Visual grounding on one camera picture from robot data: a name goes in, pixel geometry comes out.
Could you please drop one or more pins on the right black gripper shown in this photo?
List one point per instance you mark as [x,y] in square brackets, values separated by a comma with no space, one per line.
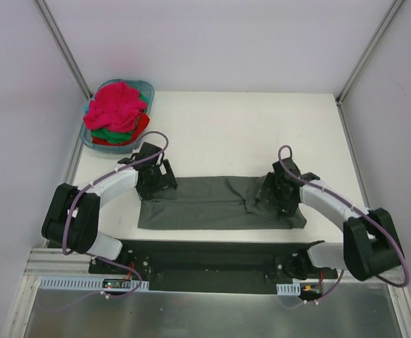
[267,194]

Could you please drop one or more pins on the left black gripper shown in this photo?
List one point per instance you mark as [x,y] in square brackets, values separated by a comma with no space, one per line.
[164,177]

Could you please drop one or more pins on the grey t-shirt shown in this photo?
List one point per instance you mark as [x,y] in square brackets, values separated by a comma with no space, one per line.
[215,203]

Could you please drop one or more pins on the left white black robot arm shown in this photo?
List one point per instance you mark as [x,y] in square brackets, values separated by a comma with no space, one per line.
[72,219]

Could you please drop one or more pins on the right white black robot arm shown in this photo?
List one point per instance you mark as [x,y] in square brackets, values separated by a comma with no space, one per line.
[349,225]

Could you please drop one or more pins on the red t-shirt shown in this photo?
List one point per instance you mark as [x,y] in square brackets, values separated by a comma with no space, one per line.
[105,137]

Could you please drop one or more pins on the green t-shirt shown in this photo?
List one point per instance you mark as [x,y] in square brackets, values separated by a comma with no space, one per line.
[117,119]

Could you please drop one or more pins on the pink t-shirt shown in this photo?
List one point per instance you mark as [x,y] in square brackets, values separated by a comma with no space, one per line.
[116,107]

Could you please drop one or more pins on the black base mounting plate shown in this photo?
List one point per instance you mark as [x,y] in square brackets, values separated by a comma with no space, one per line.
[231,268]

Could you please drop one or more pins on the right white cable duct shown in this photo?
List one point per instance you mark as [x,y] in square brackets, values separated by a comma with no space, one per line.
[293,289]

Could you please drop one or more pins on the aluminium front rail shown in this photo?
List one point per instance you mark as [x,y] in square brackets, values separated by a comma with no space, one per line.
[51,261]

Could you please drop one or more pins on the left aluminium frame post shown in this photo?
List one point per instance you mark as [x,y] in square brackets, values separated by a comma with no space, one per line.
[54,30]

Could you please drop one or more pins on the aluminium frame post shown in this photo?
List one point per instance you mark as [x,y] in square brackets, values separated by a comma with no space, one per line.
[54,30]
[382,28]

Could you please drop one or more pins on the right aluminium frame post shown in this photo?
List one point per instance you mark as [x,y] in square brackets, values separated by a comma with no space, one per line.
[382,28]

